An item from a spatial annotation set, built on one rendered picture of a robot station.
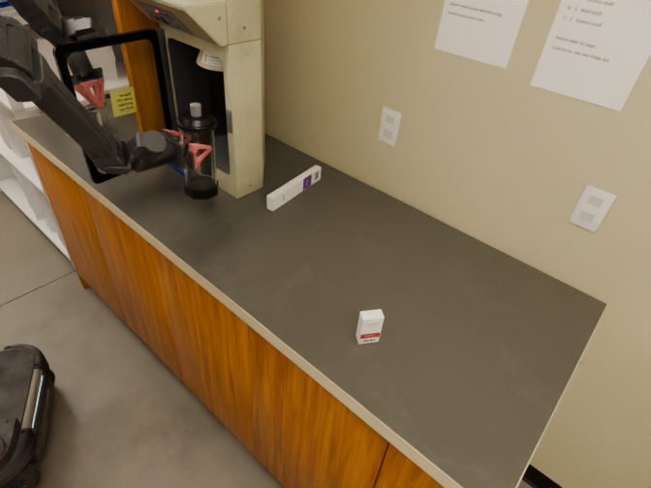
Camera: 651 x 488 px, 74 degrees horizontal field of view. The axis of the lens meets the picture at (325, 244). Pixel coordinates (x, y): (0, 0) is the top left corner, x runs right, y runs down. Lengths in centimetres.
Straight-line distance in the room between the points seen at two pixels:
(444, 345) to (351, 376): 24
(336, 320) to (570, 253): 69
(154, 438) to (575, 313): 157
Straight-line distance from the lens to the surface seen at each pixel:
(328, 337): 102
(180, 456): 195
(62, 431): 214
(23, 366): 207
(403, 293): 115
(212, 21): 121
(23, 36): 89
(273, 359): 117
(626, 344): 149
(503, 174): 134
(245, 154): 139
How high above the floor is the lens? 173
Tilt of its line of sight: 39 degrees down
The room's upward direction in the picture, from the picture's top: 6 degrees clockwise
